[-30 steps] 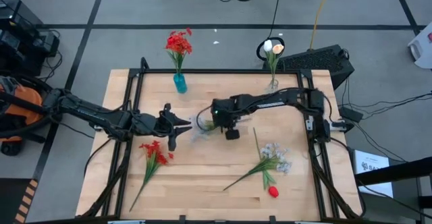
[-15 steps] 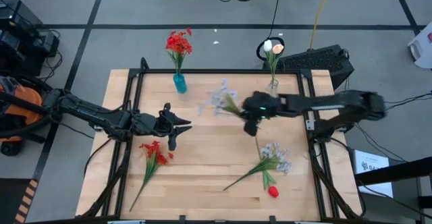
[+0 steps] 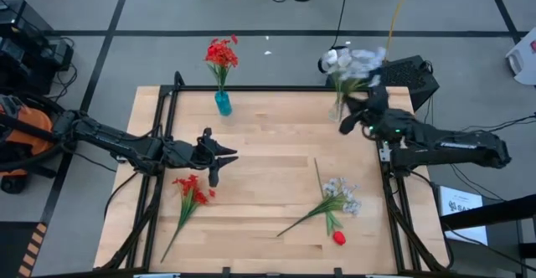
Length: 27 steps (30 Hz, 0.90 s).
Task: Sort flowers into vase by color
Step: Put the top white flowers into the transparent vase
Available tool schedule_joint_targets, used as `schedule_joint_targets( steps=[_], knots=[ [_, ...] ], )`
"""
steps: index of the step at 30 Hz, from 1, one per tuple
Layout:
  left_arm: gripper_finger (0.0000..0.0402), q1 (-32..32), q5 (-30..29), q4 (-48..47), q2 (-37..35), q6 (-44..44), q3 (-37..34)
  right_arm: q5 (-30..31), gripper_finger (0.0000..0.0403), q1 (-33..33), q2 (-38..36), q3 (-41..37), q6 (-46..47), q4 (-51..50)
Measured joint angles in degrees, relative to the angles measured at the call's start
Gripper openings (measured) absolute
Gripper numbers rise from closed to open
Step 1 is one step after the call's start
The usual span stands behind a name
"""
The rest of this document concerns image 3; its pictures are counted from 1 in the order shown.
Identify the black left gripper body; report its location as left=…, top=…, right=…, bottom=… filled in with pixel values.
left=162, top=127, right=221, bottom=188

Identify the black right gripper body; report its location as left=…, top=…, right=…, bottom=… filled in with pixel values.
left=338, top=84, right=390, bottom=136

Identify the red small-blossom flower bunch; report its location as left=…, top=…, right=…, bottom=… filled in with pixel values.
left=160, top=173, right=218, bottom=264
left=204, top=37, right=240, bottom=95

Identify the white-blue blossom flower bunch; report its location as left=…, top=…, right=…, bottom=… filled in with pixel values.
left=320, top=45, right=389, bottom=118
left=276, top=177, right=363, bottom=238

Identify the teal glass vase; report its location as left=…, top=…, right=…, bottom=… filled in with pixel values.
left=214, top=90, right=233, bottom=117

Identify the clear glass vase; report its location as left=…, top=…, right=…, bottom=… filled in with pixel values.
left=327, top=100, right=345, bottom=123

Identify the black computer tower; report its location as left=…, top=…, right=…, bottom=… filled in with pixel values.
left=325, top=54, right=441, bottom=112

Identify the white tulip stem centre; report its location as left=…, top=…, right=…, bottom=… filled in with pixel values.
left=317, top=45, right=337, bottom=77

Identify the white printed box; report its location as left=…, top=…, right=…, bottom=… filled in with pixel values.
left=437, top=184, right=490, bottom=246

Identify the white plastic device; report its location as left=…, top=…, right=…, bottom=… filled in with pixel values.
left=504, top=26, right=536, bottom=87

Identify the black metal bar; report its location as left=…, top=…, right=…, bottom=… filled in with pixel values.
left=439, top=193, right=536, bottom=231

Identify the orange shop vacuum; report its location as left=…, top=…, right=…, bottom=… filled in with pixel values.
left=0, top=93, right=58, bottom=195

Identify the black equipment case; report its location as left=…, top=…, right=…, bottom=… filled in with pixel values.
left=0, top=0, right=54, bottom=44
left=0, top=34, right=75, bottom=97

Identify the black floor mat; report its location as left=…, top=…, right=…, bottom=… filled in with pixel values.
left=0, top=221, right=39, bottom=278

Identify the long black floor cable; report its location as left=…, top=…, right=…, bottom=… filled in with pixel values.
left=332, top=0, right=352, bottom=49

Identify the yellow cable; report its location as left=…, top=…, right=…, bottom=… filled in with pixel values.
left=383, top=0, right=415, bottom=64

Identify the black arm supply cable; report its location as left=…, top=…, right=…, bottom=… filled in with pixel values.
left=460, top=112, right=536, bottom=139
left=69, top=150, right=143, bottom=220
left=447, top=162, right=516, bottom=202

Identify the black vacuum hose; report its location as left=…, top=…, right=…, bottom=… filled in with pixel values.
left=0, top=89, right=77, bottom=174

